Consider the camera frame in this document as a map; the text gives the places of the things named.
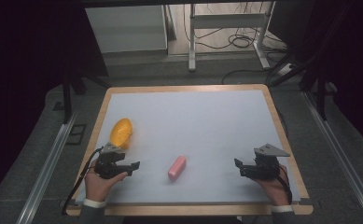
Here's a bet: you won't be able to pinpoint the white power strip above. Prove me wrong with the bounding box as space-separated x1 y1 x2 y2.
276 63 297 78

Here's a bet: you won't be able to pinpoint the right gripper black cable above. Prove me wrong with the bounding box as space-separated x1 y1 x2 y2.
277 163 294 205

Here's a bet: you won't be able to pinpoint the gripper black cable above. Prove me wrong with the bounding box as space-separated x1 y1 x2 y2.
277 163 294 205
61 147 105 217

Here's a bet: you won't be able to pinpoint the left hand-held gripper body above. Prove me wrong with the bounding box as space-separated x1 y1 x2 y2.
93 142 129 180

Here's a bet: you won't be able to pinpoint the white board with wooden frame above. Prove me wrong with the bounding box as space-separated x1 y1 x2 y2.
75 89 301 205

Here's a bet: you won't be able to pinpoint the yellow plastic bowl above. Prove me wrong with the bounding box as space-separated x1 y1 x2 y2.
109 118 134 150

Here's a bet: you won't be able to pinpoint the black floor cables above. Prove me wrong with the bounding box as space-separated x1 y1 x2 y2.
182 2 292 86

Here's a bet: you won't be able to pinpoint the person's left hand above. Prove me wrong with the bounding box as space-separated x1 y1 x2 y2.
84 160 129 203

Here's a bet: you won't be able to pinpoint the white metal desk frame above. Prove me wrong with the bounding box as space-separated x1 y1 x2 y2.
188 2 277 73

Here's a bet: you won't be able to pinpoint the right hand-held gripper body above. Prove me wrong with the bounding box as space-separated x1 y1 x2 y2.
240 143 291 181

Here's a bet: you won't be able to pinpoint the dark curtain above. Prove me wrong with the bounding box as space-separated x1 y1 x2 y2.
268 0 363 157
0 0 109 210

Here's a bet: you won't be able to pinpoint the black metal stand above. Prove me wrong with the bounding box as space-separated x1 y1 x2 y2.
269 3 355 121
61 70 112 125

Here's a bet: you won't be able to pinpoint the pink sausage-shaped block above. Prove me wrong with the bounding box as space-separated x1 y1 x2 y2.
167 155 188 181

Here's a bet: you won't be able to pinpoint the grey cabinet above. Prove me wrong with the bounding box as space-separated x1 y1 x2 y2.
85 4 170 54

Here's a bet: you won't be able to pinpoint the aluminium floor rail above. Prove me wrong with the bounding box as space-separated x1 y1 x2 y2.
16 111 78 224
302 91 363 224

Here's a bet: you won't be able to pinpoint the person's right hand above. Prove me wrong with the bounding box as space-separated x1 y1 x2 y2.
252 163 291 207

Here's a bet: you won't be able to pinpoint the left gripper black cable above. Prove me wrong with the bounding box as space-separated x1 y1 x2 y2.
61 147 105 217

